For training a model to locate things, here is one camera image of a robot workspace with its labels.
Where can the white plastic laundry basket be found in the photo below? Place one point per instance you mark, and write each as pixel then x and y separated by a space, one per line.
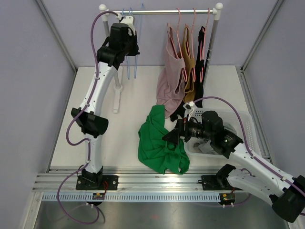
pixel 244 127

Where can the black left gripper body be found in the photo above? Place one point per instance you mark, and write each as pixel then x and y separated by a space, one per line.
pixel 130 45

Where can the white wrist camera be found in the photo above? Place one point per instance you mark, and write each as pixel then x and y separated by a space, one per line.
pixel 189 107
pixel 128 20

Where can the left aluminium frame post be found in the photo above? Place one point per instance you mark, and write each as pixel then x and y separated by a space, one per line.
pixel 51 25

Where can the light blue hanger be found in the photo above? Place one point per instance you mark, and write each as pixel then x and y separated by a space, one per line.
pixel 138 29
pixel 127 57

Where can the aluminium frame post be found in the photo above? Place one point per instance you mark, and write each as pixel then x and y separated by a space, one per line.
pixel 51 25
pixel 271 17

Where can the white slotted cable duct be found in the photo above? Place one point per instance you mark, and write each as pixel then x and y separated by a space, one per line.
pixel 133 197

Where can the grey tank top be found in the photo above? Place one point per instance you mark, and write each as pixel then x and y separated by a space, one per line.
pixel 204 147

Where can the green tank top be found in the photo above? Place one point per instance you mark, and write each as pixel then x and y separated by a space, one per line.
pixel 154 152

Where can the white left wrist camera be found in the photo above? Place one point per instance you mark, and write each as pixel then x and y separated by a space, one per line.
pixel 128 20

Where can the black tank top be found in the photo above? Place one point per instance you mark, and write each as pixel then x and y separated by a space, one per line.
pixel 197 84

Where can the pink tank top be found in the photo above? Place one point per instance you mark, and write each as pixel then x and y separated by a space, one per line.
pixel 170 86

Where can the mustard brown tank top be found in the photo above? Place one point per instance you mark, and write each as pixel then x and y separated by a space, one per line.
pixel 189 89

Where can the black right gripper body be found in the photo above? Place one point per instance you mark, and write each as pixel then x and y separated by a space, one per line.
pixel 184 124

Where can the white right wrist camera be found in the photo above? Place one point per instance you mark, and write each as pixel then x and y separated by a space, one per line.
pixel 189 107

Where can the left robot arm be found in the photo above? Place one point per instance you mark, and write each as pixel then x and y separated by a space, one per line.
pixel 121 42

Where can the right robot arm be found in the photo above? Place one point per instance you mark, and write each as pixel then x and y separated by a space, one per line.
pixel 282 191

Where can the right aluminium frame post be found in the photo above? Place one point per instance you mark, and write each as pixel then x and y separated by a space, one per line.
pixel 271 17

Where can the white and chrome clothes rack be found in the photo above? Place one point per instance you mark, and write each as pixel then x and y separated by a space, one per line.
pixel 216 12

